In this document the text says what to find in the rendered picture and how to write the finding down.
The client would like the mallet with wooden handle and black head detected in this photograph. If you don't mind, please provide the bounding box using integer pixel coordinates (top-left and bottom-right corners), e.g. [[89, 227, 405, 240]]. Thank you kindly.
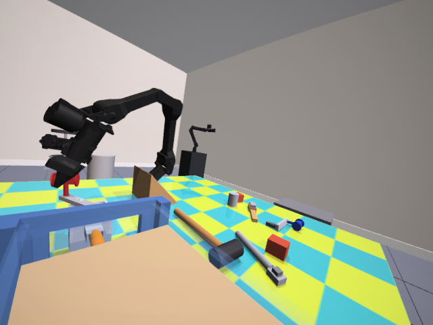
[[174, 208, 244, 259]]

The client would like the red box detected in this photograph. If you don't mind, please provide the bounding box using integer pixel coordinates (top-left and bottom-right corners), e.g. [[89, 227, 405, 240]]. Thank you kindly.
[[237, 192, 244, 203], [265, 234, 291, 261]]

